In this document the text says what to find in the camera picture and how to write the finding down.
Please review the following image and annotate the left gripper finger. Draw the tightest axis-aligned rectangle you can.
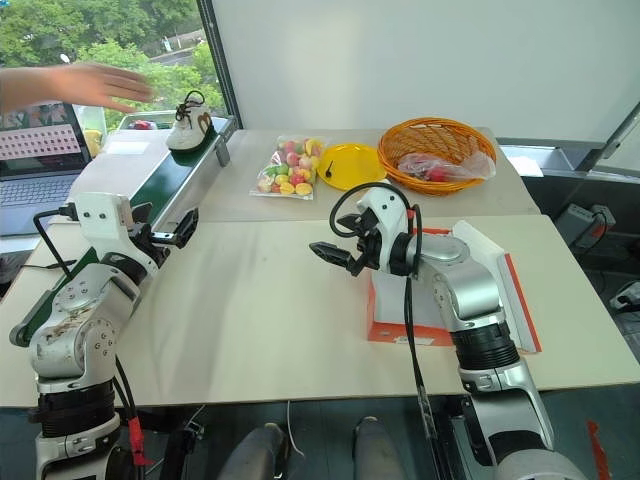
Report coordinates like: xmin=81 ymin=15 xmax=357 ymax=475
xmin=149 ymin=229 xmax=182 ymax=248
xmin=172 ymin=209 xmax=200 ymax=249

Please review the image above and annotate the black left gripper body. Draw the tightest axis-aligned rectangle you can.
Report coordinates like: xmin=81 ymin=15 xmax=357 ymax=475
xmin=126 ymin=201 xmax=171 ymax=266

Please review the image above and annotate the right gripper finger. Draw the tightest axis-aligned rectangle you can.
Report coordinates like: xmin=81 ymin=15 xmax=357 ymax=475
xmin=308 ymin=241 xmax=362 ymax=270
xmin=338 ymin=211 xmax=369 ymax=231

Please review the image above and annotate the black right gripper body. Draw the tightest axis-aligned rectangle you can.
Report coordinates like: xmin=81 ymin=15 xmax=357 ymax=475
xmin=348 ymin=207 xmax=384 ymax=278

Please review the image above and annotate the small white lace-up shoe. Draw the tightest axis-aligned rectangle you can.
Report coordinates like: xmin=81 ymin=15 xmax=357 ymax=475
xmin=164 ymin=90 xmax=214 ymax=152

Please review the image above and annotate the green belt conveyor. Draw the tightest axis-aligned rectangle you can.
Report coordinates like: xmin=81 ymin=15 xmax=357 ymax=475
xmin=9 ymin=113 xmax=237 ymax=347

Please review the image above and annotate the orange and white box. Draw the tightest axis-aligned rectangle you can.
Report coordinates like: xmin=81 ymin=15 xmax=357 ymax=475
xmin=365 ymin=219 xmax=544 ymax=354

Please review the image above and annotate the person's bare hand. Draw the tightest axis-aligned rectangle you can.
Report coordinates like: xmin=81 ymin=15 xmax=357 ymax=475
xmin=45 ymin=63 xmax=156 ymax=113

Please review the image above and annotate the yellow plastic plate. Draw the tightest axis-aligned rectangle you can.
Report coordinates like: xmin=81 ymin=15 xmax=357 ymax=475
xmin=316 ymin=142 xmax=389 ymax=192

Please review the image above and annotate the clear bag of colourful candies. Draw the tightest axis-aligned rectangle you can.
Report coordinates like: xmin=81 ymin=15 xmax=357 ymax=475
xmin=249 ymin=135 xmax=326 ymax=202

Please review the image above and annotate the orange woven basket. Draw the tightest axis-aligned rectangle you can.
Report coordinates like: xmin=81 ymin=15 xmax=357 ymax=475
xmin=376 ymin=116 xmax=498 ymax=194

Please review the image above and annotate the clear plastic bag with red items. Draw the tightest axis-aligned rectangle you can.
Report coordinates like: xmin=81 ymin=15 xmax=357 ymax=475
xmin=396 ymin=149 xmax=497 ymax=183

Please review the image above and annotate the grey open laptop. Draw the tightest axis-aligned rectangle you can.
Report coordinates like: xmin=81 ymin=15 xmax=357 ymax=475
xmin=0 ymin=101 xmax=94 ymax=237

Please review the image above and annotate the dark rounded shape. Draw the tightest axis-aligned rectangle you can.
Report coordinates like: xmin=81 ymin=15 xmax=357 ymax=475
xmin=353 ymin=416 xmax=407 ymax=480
xmin=219 ymin=422 xmax=292 ymax=480

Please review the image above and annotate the grey power adapter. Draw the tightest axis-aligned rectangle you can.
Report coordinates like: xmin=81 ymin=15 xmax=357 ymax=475
xmin=553 ymin=202 xmax=617 ymax=252

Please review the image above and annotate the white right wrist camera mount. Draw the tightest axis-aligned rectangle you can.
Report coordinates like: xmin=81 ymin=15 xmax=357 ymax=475
xmin=355 ymin=188 xmax=413 ymax=274

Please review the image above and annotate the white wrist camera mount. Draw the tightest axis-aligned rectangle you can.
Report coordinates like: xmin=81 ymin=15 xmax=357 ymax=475
xmin=66 ymin=191 xmax=133 ymax=242
xmin=355 ymin=188 xmax=413 ymax=274

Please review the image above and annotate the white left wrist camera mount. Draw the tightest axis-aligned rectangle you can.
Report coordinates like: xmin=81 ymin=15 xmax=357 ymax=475
xmin=66 ymin=191 xmax=133 ymax=242

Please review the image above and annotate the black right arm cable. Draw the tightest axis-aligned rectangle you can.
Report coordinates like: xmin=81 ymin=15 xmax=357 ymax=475
xmin=329 ymin=181 xmax=437 ymax=432

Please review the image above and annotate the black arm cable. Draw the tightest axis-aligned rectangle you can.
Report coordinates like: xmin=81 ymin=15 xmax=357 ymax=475
xmin=329 ymin=181 xmax=437 ymax=432
xmin=19 ymin=205 xmax=77 ymax=277

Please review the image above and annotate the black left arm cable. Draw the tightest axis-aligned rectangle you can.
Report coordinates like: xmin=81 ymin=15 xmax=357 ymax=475
xmin=19 ymin=205 xmax=77 ymax=277

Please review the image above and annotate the dark window frame post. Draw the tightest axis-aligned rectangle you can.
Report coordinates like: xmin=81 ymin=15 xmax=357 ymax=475
xmin=196 ymin=0 xmax=244 ymax=132

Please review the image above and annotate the black cable with red tape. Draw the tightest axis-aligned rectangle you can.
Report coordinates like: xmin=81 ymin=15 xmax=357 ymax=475
xmin=111 ymin=353 xmax=153 ymax=472

